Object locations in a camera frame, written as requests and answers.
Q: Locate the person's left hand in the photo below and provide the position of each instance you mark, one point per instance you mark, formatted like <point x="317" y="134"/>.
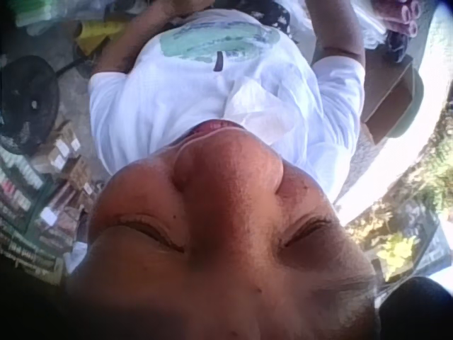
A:
<point x="187" y="6"/>

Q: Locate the yellow plastic bag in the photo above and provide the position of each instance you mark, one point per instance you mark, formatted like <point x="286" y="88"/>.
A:
<point x="93" y="35"/>

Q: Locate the heap of green plastic bags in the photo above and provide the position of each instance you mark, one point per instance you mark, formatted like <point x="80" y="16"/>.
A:
<point x="46" y="12"/>

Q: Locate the heap of clear plastic bags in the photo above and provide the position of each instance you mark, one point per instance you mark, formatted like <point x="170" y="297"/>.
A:
<point x="368" y="25"/>

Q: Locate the black round fan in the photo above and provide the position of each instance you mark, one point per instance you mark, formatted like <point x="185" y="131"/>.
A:
<point x="30" y="102"/>

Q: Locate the stack of maroon rolls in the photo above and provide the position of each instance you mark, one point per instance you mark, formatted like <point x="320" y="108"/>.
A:
<point x="405" y="14"/>

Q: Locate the open brown cardboard box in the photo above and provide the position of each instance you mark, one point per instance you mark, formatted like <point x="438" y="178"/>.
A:
<point x="393" y="99"/>

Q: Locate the rack of small packets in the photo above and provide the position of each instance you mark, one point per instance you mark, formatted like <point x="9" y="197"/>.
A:
<point x="21" y="202"/>

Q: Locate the green plants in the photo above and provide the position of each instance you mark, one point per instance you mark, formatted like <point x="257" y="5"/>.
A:
<point x="407" y="219"/>

